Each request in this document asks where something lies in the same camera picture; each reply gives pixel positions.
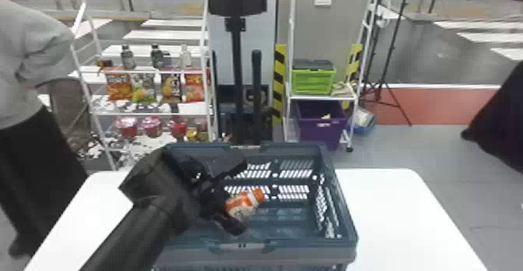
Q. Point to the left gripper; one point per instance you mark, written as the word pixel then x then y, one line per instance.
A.
pixel 212 199

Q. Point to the orange bottle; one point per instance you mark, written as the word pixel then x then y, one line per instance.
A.
pixel 243 203

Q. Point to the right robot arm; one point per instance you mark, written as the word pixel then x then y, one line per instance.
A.
pixel 500 129

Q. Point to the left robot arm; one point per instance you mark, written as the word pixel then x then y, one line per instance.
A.
pixel 151 207

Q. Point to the blue basket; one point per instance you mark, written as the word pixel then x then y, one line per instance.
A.
pixel 294 223

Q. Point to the red noodle cup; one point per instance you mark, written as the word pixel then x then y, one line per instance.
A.
pixel 201 125
pixel 127 128
pixel 151 127
pixel 179 128

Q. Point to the purple crate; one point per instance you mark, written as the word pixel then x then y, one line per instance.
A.
pixel 320 127

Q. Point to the red snack packet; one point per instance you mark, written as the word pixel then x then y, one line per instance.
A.
pixel 194 87

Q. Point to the yellow snack packet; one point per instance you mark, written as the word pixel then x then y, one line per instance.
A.
pixel 171 87

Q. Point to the green snack packet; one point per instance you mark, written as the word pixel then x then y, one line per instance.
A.
pixel 144 89

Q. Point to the green basket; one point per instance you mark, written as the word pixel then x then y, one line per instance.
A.
pixel 312 81

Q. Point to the clear bottle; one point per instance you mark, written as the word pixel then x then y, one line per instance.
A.
pixel 185 56

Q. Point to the orange snack packet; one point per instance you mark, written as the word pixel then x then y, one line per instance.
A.
pixel 118 84

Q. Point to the grey bottle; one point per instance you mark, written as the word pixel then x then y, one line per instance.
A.
pixel 128 58
pixel 157 57

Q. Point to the white shelf trolley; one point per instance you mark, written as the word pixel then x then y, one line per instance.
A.
pixel 291 35

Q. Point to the black tripod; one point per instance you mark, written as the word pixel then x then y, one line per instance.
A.
pixel 388 60

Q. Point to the person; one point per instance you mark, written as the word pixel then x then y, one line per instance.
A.
pixel 28 101

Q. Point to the yellow black striped post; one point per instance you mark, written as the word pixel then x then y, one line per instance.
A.
pixel 280 80

